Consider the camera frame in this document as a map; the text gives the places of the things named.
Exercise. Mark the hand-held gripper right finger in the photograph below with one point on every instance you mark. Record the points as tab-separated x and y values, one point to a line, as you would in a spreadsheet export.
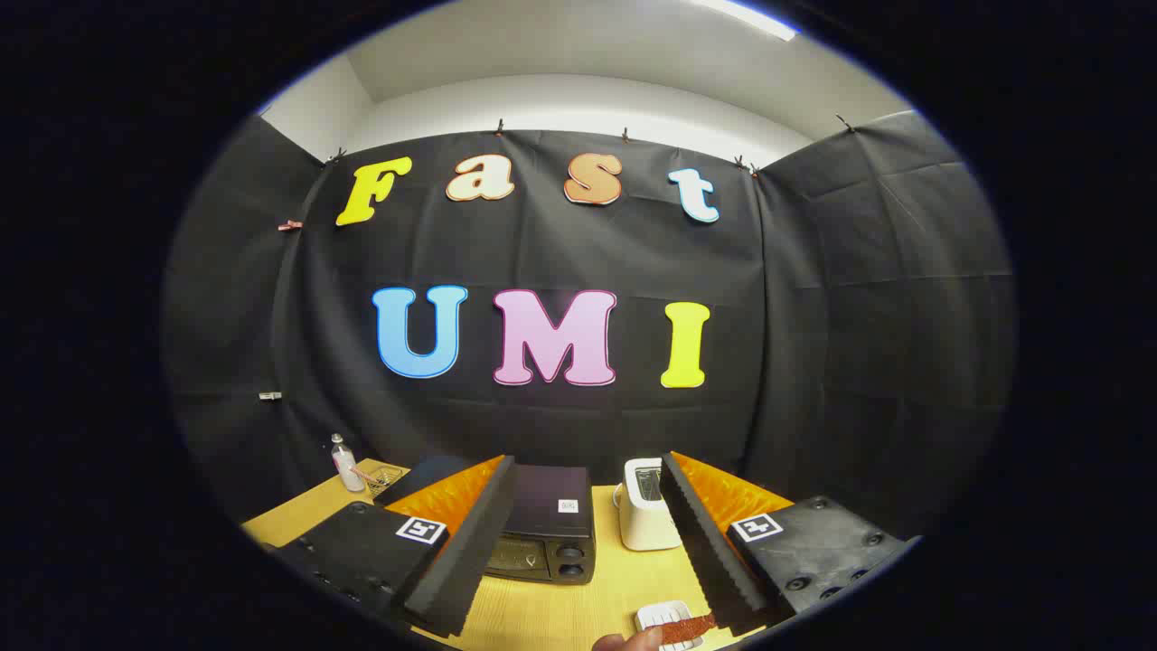
705	551

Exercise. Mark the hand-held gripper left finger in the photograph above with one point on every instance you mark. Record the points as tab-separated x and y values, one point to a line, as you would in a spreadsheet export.
470	551

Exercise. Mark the red-brown steak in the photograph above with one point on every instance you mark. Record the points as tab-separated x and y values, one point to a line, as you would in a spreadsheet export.
687	627

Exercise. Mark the black toaster oven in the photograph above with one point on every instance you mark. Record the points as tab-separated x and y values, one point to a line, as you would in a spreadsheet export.
551	506

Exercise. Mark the white slot toaster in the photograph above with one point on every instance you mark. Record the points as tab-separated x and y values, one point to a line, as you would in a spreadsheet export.
637	524

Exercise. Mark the white ribbed plate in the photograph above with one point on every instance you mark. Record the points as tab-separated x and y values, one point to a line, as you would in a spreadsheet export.
655	615

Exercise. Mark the small clear plastic bottle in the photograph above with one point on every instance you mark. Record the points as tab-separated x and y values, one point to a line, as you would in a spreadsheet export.
347	470

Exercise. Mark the row of small dark clips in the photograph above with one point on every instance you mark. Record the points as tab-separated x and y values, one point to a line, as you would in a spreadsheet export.
498	126

